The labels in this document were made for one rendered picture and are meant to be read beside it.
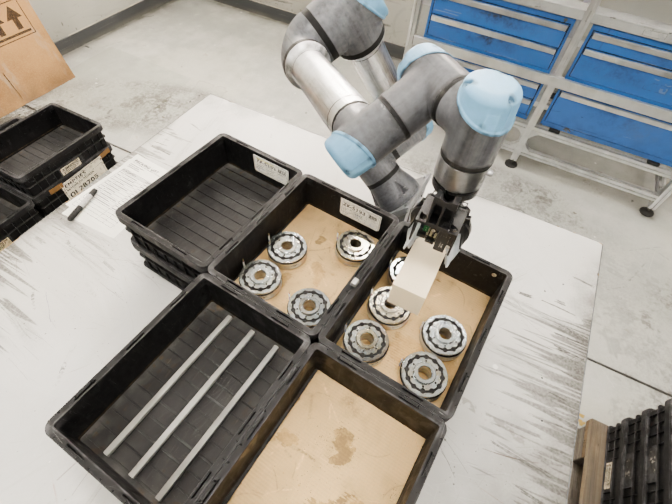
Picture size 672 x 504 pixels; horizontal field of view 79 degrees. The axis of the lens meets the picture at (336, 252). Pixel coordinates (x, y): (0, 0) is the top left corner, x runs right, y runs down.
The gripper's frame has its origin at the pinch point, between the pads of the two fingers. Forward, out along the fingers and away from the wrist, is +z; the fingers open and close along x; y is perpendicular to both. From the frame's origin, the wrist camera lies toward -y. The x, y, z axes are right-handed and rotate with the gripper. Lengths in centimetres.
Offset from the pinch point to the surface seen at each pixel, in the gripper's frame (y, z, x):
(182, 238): 8, 26, -61
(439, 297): -8.7, 26.1, 6.3
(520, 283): -35, 39, 27
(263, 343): 22.9, 26.1, -25.3
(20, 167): -5, 60, -166
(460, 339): 1.7, 22.9, 14.0
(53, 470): 64, 39, -52
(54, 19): -135, 87, -317
